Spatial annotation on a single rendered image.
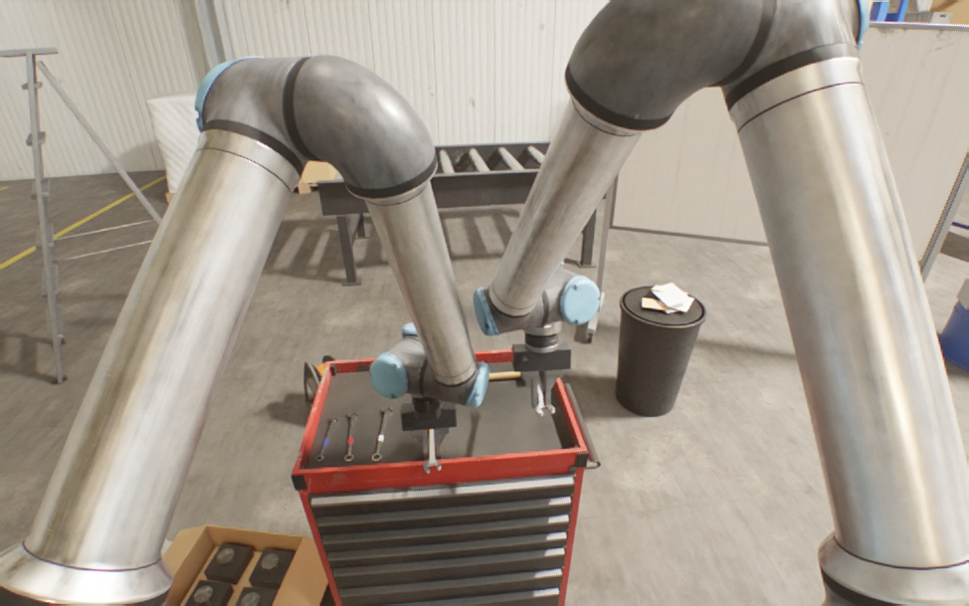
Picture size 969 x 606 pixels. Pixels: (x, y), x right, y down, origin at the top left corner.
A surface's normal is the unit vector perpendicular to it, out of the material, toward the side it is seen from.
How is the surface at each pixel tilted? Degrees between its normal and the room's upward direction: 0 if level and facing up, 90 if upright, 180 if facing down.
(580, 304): 78
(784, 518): 0
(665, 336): 94
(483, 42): 90
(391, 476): 90
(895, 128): 90
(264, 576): 0
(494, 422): 0
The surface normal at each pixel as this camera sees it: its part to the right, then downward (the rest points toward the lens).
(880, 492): -0.75, 0.11
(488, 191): 0.14, 0.48
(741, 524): -0.01, -0.87
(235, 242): 0.79, 0.01
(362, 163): -0.11, 0.68
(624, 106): -0.20, 0.81
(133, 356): 0.09, -0.26
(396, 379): -0.40, 0.28
